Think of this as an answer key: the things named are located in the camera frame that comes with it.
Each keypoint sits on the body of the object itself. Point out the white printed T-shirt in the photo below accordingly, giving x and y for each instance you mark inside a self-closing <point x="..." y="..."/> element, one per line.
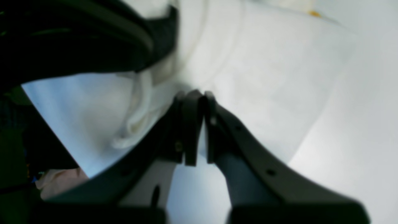
<point x="270" y="63"/>

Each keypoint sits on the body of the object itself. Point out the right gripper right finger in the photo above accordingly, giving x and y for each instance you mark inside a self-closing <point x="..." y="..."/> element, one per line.
<point x="262" y="189"/>

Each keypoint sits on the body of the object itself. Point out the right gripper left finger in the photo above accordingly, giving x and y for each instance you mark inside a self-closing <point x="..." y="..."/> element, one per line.
<point x="135" y="189"/>

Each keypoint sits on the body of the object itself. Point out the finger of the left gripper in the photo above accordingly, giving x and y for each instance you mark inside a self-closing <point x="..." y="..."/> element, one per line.
<point x="55" y="38"/>

